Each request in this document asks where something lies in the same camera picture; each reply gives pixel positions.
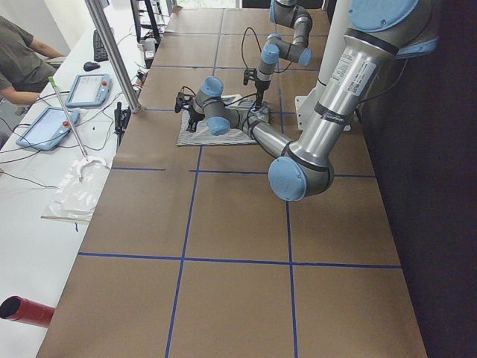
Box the black frame rack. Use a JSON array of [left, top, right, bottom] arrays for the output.
[[130, 0, 162, 45]]

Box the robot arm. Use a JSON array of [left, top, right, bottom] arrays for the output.
[[251, 0, 313, 109], [175, 1, 441, 201]]

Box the red bottle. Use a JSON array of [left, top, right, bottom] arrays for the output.
[[1, 296, 55, 328]]

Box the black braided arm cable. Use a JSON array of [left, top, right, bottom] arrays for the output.
[[240, 26, 295, 72]]

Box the aluminium frame post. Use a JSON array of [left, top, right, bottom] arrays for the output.
[[85, 0, 141, 113]]

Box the black computer mouse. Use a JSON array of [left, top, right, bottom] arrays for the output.
[[83, 61, 100, 72]]

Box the upper teach pendant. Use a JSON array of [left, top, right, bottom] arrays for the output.
[[66, 74, 112, 108]]

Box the blue white striped polo shirt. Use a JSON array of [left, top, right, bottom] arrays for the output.
[[176, 94, 270, 146]]

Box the metal rod green tip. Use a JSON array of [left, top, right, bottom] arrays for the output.
[[48, 76, 89, 164]]

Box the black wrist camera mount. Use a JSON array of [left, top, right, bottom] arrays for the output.
[[243, 69, 257, 86], [174, 92, 195, 113]]

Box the teach pendant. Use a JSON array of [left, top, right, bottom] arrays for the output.
[[66, 74, 112, 108], [16, 107, 70, 151]]

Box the seated person grey shirt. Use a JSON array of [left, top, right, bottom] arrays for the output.
[[1, 17, 63, 107]]

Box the lower teach pendant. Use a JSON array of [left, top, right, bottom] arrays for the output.
[[16, 107, 70, 151]]

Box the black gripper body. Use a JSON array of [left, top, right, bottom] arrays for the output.
[[255, 79, 269, 101], [188, 101, 204, 128]]

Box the black keyboard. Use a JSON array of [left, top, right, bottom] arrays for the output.
[[92, 30, 108, 62]]

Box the clear plastic bag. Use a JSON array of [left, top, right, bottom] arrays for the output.
[[41, 158, 110, 223]]

